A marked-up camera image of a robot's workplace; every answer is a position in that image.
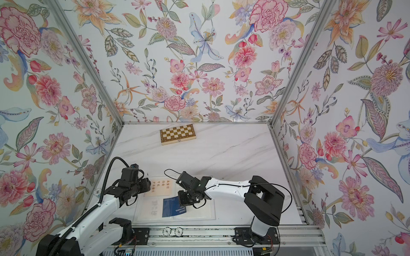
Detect pale beige card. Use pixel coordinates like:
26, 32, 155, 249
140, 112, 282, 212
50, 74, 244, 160
145, 177, 174, 197

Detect dark blue card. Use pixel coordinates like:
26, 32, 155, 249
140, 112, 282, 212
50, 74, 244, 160
162, 196, 187, 218

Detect white photo album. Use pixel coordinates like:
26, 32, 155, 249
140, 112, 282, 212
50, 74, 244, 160
133, 176, 215, 225

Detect beige card red characters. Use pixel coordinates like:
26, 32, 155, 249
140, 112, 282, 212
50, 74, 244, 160
138, 197, 163, 221

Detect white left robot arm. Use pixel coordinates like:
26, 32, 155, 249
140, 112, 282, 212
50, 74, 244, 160
36, 164, 151, 256

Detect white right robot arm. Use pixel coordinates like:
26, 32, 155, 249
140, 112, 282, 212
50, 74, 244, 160
176, 171, 285, 237

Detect wooden folding chess board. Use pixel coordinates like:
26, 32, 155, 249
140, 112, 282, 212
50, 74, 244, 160
160, 124, 196, 145

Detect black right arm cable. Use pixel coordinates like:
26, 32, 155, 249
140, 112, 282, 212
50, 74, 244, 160
164, 169, 293, 256

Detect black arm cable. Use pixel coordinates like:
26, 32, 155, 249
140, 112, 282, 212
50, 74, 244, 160
46, 156, 130, 256
164, 169, 293, 256

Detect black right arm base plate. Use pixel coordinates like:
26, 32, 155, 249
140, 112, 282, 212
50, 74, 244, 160
232, 226, 280, 246

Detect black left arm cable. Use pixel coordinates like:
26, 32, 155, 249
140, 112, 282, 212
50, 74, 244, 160
46, 156, 130, 256

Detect aluminium corner post left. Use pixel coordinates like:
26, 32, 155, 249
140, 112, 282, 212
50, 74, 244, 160
44, 0, 124, 130

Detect aluminium corner post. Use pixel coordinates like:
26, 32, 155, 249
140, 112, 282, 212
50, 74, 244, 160
270, 1, 335, 128
44, 0, 124, 130

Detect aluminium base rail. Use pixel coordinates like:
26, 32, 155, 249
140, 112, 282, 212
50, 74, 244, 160
102, 225, 330, 256

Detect aluminium corner post right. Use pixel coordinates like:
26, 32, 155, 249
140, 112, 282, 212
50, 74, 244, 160
270, 1, 335, 128

